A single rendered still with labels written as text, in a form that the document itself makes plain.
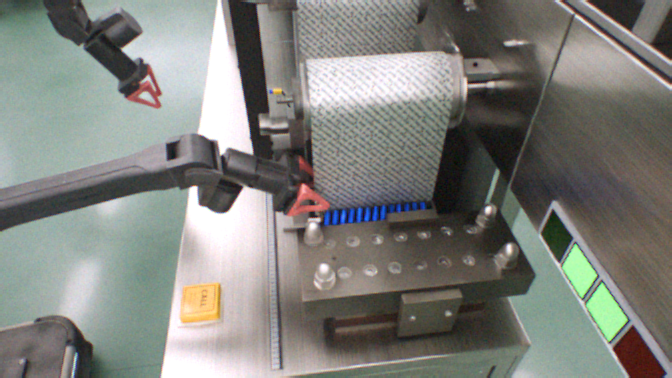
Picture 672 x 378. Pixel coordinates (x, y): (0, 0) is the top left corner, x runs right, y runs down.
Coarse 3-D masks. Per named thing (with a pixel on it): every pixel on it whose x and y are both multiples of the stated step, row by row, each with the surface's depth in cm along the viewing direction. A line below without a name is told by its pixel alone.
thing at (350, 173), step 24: (312, 144) 76; (336, 144) 76; (360, 144) 77; (384, 144) 78; (408, 144) 79; (432, 144) 79; (336, 168) 80; (360, 168) 81; (384, 168) 82; (408, 168) 82; (432, 168) 83; (336, 192) 84; (360, 192) 85; (384, 192) 86; (408, 192) 87; (432, 192) 88
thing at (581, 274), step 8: (576, 248) 58; (568, 256) 60; (576, 256) 58; (568, 264) 60; (576, 264) 58; (584, 264) 57; (568, 272) 60; (576, 272) 59; (584, 272) 57; (592, 272) 55; (576, 280) 59; (584, 280) 57; (592, 280) 56; (576, 288) 59; (584, 288) 57
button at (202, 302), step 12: (192, 288) 87; (204, 288) 87; (216, 288) 87; (192, 300) 85; (204, 300) 85; (216, 300) 85; (180, 312) 83; (192, 312) 83; (204, 312) 83; (216, 312) 83
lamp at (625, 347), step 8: (632, 336) 50; (624, 344) 51; (632, 344) 50; (640, 344) 49; (616, 352) 53; (624, 352) 51; (632, 352) 50; (640, 352) 49; (648, 352) 48; (624, 360) 51; (632, 360) 50; (640, 360) 49; (648, 360) 48; (632, 368) 50; (640, 368) 49; (648, 368) 48; (656, 368) 47; (632, 376) 50; (640, 376) 49; (648, 376) 48; (656, 376) 47
